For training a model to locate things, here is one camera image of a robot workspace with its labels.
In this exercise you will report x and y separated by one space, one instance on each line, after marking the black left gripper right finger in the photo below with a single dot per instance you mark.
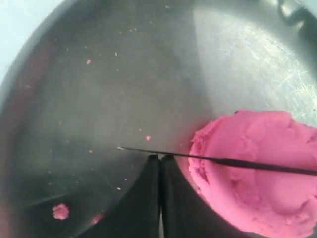
184 213

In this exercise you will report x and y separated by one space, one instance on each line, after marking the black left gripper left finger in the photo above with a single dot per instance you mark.
137 214

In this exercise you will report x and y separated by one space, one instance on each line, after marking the pink dough lump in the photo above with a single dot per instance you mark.
271 204

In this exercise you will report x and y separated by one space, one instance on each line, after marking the round steel plate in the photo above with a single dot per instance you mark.
100 75

